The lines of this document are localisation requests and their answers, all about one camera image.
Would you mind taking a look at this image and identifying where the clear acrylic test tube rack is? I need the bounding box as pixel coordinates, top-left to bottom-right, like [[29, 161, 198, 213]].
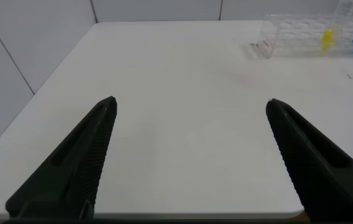
[[255, 12, 353, 60]]

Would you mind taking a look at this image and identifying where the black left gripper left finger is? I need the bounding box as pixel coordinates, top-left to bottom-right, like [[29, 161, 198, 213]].
[[4, 96, 118, 219]]

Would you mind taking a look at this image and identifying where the test tube with yellow pigment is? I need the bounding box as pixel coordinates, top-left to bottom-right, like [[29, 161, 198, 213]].
[[319, 0, 353, 53]]

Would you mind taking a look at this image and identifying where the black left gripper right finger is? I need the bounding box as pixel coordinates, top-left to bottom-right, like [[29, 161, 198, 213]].
[[265, 98, 353, 223]]

